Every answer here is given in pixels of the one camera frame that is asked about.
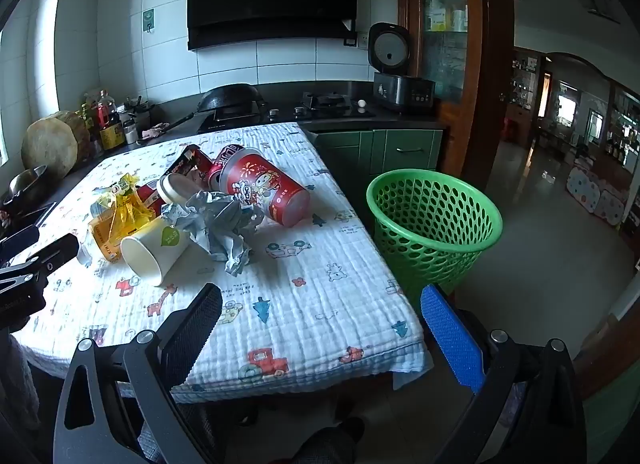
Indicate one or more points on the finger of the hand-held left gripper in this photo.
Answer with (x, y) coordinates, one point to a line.
(20, 241)
(60, 246)

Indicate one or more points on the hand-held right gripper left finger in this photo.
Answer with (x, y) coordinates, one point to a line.
(192, 329)

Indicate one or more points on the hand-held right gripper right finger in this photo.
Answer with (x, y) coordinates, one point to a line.
(450, 334)

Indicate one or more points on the yellow snack wrapper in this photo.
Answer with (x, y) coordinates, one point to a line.
(120, 214)

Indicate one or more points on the white paper cup green leaf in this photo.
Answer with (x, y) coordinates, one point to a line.
(152, 249)

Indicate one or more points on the green plastic basket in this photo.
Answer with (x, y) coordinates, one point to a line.
(430, 239)

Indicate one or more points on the grey paper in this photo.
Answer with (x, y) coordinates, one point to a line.
(220, 224)

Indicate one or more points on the small white cup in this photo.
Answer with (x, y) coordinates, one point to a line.
(177, 189)

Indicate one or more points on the red snack packet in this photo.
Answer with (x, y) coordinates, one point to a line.
(187, 159)

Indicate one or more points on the large red paper cup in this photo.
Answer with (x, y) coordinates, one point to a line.
(272, 189)

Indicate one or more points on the red soda can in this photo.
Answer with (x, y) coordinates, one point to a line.
(222, 159)

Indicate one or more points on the person's left forearm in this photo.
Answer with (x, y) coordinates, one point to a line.
(22, 379)

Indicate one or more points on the metal bowl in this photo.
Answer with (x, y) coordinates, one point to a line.
(25, 186)

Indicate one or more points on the round wooden chopping block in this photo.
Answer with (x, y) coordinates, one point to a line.
(47, 147)

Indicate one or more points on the white printed blanket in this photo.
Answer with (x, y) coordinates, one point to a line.
(300, 304)

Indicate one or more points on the dark sauce bottle yellow label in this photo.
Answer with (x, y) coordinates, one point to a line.
(110, 129)

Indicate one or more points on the pink cloth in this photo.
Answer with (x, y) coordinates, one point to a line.
(155, 131)

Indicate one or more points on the utensil holder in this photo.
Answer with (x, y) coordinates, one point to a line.
(137, 114)

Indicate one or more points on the person's leg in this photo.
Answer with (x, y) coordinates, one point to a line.
(327, 444)

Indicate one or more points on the green kitchen cabinet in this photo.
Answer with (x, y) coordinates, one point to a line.
(400, 152)

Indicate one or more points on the colourful play fence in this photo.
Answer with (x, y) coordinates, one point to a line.
(595, 194)

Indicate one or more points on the red stool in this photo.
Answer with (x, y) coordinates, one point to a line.
(510, 130)

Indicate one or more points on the black wok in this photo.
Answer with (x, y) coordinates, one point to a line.
(230, 97)

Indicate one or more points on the grey rice cooker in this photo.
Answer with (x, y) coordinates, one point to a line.
(400, 84)

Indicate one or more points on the black gas stove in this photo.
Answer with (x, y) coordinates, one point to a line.
(325, 107)

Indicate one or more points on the wooden glass door cabinet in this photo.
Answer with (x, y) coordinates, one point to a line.
(492, 69)

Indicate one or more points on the green wall hook sticker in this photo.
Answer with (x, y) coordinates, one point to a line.
(148, 19)

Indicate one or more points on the wall power outlet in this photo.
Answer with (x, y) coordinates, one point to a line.
(363, 40)

